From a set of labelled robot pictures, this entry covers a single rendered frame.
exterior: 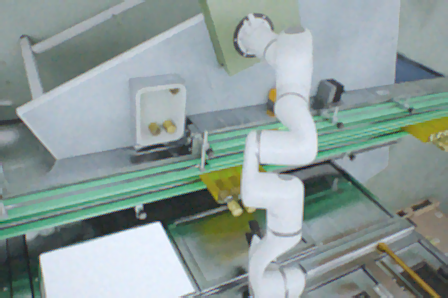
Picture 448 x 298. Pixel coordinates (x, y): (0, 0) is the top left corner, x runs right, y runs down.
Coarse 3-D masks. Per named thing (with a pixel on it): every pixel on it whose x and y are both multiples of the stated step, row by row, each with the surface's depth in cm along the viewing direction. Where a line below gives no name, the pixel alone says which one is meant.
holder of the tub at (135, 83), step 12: (132, 84) 123; (144, 84) 122; (156, 84) 123; (168, 84) 125; (132, 96) 126; (132, 108) 129; (132, 120) 132; (132, 132) 135; (132, 144) 141; (156, 144) 142; (168, 144) 143
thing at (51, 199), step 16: (384, 128) 180; (320, 144) 161; (192, 160) 140; (128, 176) 129; (144, 176) 130; (160, 176) 131; (176, 176) 132; (48, 192) 118; (64, 192) 119; (80, 192) 120; (96, 192) 120; (112, 192) 121; (16, 208) 111; (32, 208) 111; (48, 208) 113
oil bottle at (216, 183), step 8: (200, 176) 142; (208, 176) 136; (216, 176) 136; (208, 184) 137; (216, 184) 133; (224, 184) 133; (216, 192) 132; (224, 192) 130; (232, 192) 131; (216, 200) 133; (224, 200) 130
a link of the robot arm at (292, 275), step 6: (282, 270) 95; (288, 270) 95; (294, 270) 95; (300, 270) 95; (288, 276) 93; (294, 276) 94; (300, 276) 94; (288, 282) 93; (294, 282) 93; (300, 282) 93; (288, 288) 92; (294, 288) 93; (300, 288) 93; (288, 294) 93; (294, 294) 93
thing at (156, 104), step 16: (144, 96) 129; (160, 96) 132; (176, 96) 133; (144, 112) 133; (160, 112) 136; (176, 112) 136; (144, 128) 137; (160, 128) 140; (176, 128) 139; (144, 144) 132
